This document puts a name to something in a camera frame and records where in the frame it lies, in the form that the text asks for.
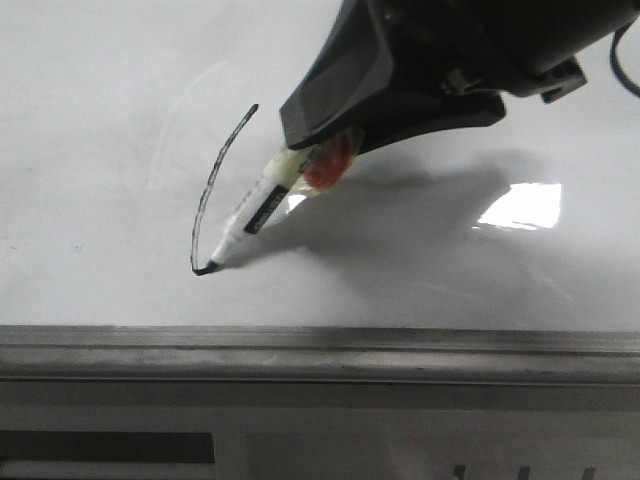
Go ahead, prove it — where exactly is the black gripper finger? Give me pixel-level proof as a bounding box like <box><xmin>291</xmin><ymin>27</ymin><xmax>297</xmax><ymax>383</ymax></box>
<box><xmin>280</xmin><ymin>1</ymin><xmax>396</xmax><ymax>150</ymax></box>

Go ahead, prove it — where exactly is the white whiteboard with aluminium frame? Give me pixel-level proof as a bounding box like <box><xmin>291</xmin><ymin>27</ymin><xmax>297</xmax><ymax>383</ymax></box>
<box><xmin>1</xmin><ymin>1</ymin><xmax>639</xmax><ymax>384</ymax></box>

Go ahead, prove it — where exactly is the black cable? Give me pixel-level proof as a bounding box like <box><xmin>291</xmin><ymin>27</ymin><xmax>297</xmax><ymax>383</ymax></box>
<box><xmin>609</xmin><ymin>20</ymin><xmax>640</xmax><ymax>97</ymax></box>

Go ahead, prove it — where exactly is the white black dry-erase marker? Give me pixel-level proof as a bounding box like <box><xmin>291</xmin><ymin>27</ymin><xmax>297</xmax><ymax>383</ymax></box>
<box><xmin>198</xmin><ymin>147</ymin><xmax>317</xmax><ymax>275</ymax></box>

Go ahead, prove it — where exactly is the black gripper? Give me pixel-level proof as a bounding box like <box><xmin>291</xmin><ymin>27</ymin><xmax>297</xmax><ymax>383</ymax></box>
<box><xmin>352</xmin><ymin>1</ymin><xmax>639</xmax><ymax>155</ymax></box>

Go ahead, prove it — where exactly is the red round magnet taped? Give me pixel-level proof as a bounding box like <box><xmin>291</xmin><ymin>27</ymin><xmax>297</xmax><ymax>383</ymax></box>
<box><xmin>303</xmin><ymin>134</ymin><xmax>352</xmax><ymax>190</ymax></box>

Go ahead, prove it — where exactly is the white slotted appliance panel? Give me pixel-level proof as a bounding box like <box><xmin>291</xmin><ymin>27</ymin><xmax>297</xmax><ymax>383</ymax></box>
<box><xmin>1</xmin><ymin>381</ymin><xmax>639</xmax><ymax>479</ymax></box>

